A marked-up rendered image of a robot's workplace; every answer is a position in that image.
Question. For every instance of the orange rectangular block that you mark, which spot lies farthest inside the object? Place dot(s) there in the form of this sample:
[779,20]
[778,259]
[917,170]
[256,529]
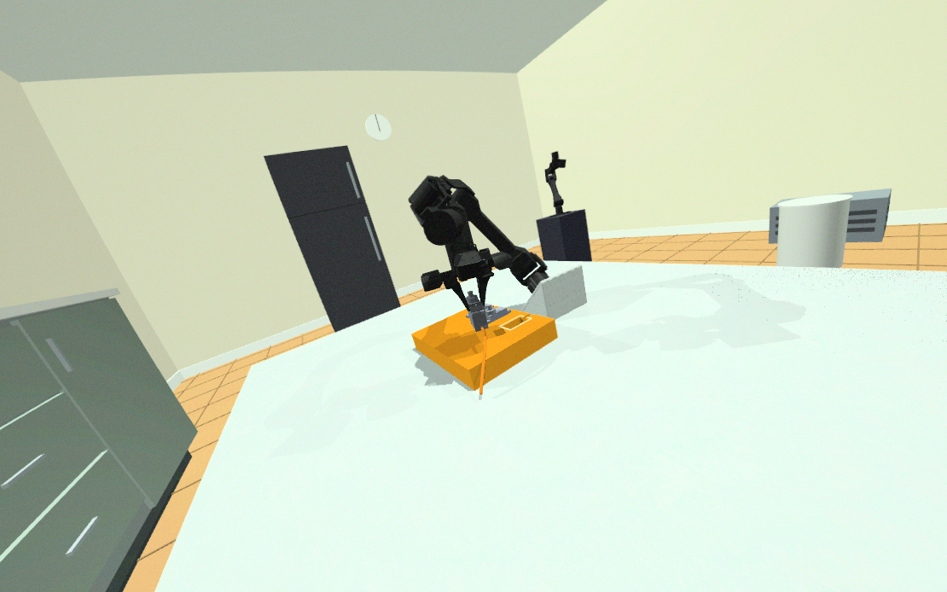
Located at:
[512,336]

